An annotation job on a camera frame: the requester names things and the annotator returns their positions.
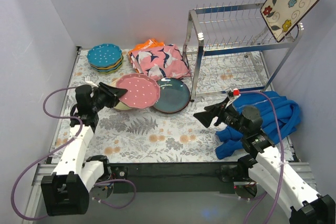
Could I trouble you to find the blue polka dot plate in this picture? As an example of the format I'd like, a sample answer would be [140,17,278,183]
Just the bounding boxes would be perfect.
[91,63,123,73]

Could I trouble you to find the cream rimmed plate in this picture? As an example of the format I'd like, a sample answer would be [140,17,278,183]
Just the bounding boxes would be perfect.
[111,78,131,111]

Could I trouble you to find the blue cloth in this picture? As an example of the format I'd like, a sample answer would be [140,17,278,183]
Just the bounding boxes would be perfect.
[215,91,301,159]

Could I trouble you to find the green polka dot plate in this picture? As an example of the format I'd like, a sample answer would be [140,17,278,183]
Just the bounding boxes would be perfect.
[91,65,122,74]

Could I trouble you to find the pink plate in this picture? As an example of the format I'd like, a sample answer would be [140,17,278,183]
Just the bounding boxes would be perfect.
[115,73,161,109]

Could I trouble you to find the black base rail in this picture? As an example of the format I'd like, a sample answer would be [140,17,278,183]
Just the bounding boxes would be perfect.
[89,161,263,195]

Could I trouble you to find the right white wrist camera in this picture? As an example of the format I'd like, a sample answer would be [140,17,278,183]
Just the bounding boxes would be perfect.
[225,88,240,101]

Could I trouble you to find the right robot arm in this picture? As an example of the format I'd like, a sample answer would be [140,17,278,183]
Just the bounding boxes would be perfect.
[194,96,335,223]

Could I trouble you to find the yellow polka dot plate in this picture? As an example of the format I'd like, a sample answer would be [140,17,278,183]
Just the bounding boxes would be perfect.
[90,58,123,70]

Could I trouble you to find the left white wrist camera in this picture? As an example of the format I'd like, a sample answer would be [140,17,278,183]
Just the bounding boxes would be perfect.
[85,76,98,88]

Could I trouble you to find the steel dish rack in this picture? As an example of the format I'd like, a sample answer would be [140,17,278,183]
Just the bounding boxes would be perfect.
[182,1,304,101]

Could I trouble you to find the dark teal plate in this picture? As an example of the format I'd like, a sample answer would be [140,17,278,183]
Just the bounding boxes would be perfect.
[153,78,190,114]

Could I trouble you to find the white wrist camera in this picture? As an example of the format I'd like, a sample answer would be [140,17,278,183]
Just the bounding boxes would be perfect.
[85,76,98,88]
[225,88,240,101]

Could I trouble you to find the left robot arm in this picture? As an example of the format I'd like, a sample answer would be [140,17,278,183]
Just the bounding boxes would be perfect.
[41,82,127,216]

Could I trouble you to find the orange cloth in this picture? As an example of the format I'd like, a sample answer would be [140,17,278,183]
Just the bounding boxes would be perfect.
[128,38,165,57]

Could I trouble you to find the floral table mat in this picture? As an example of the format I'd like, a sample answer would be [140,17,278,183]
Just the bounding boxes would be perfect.
[51,46,300,164]

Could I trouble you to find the square floral plate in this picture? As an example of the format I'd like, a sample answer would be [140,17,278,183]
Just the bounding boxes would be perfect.
[260,0,319,42]

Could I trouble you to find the pink bird print cloth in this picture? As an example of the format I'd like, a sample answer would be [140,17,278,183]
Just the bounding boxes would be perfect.
[129,44,191,80]

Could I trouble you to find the light blue plate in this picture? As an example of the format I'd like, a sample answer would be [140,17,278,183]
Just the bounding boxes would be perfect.
[87,44,122,68]

